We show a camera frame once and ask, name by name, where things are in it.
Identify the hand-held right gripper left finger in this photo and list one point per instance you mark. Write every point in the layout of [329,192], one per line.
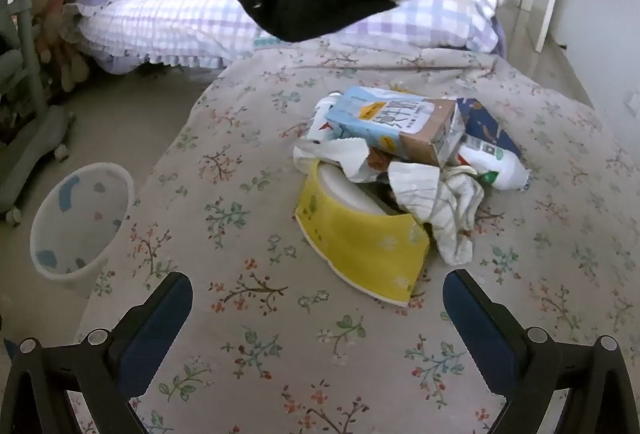
[159,316]

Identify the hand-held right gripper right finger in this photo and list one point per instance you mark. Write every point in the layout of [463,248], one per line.
[475,324]

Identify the white waste bin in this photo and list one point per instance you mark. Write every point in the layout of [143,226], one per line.
[80,224]

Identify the milk carton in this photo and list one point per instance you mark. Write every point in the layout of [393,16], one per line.
[385,124]

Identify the purple checked quilt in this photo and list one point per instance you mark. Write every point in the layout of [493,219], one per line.
[175,14]

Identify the white plastic bottle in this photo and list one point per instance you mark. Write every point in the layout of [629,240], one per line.
[492,166]

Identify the white checked cloth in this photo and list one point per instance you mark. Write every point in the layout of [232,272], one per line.
[440,204]

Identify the yellow snack packet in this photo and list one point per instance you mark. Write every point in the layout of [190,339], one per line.
[360,239]

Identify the floral bed sheet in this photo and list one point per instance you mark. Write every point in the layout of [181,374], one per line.
[280,339]

